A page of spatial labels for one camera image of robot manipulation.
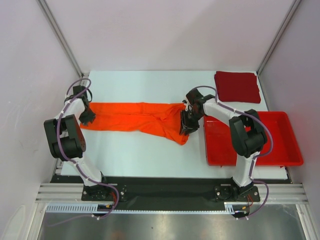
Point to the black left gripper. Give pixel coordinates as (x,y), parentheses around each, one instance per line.
(85,120)

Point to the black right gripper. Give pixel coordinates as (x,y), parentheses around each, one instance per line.
(188,122)

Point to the orange t shirt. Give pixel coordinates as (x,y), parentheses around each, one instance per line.
(158,119)

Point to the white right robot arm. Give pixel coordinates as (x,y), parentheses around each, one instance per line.
(247,132)

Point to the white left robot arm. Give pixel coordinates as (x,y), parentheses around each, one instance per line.
(67,143)

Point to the red plastic tray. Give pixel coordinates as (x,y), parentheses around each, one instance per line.
(285,152)

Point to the folded dark red t shirt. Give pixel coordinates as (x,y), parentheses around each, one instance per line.
(237,87)

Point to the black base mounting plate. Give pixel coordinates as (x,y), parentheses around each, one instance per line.
(176,193)

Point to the grey slotted cable duct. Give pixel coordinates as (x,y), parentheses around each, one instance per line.
(104,208)

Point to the aluminium front rail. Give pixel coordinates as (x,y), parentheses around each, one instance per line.
(72,192)

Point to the left aluminium frame post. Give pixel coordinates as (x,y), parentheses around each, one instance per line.
(56,29)

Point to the aluminium frame post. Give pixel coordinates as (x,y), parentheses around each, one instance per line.
(56,29)
(280,32)

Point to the right aluminium frame post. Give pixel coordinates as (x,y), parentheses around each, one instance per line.
(280,32)

